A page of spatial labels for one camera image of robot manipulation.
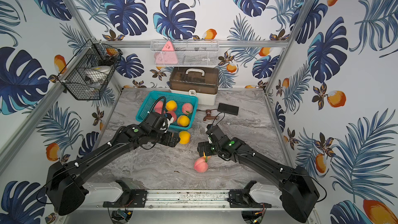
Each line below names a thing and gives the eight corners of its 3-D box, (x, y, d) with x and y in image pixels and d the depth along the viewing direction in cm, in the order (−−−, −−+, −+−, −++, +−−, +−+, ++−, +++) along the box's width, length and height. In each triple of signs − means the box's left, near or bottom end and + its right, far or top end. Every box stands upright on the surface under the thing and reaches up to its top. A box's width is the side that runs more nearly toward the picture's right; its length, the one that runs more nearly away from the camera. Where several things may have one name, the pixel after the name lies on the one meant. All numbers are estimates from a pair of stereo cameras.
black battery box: (216, 111, 110) (217, 109, 108) (218, 104, 114) (218, 102, 113) (237, 115, 108) (238, 113, 106) (238, 108, 112) (239, 106, 110)
